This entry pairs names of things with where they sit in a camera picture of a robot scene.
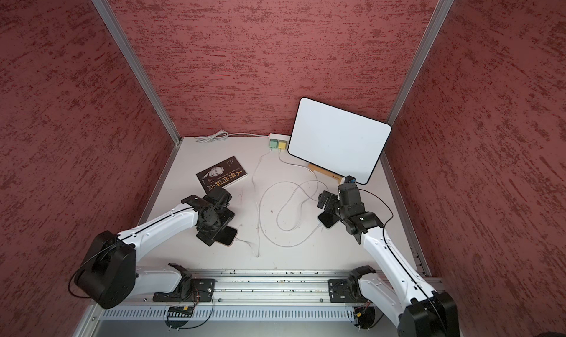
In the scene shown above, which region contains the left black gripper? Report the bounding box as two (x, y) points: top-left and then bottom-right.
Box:
(196, 206), (236, 246)

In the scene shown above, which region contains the black smartphone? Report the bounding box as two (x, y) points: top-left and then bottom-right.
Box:
(318, 212), (340, 229)
(213, 226), (238, 246)

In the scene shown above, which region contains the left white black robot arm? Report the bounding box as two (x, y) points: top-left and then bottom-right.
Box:
(69, 188), (237, 309)

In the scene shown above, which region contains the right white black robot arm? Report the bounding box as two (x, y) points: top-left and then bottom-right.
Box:
(317, 178), (461, 336)

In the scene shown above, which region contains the dark portrait book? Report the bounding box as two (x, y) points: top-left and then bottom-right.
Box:
(196, 156), (248, 194)

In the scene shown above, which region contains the white tablet screen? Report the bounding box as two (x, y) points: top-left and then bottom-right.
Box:
(287, 98), (392, 185)

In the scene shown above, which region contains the green charger plug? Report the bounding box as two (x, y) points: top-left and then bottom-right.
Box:
(269, 139), (279, 149)

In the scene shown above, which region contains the white power strip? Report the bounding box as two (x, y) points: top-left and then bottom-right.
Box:
(268, 134), (290, 143)

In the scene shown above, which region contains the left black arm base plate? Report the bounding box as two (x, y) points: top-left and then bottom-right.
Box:
(153, 278), (216, 305)

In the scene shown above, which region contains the aluminium mounting rail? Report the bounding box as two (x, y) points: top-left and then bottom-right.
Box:
(90, 269), (452, 307)

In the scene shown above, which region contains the white power strip cord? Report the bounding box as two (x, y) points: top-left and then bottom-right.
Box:
(194, 130), (271, 144)

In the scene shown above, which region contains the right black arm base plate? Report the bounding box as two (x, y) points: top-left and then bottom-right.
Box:
(327, 277), (368, 303)

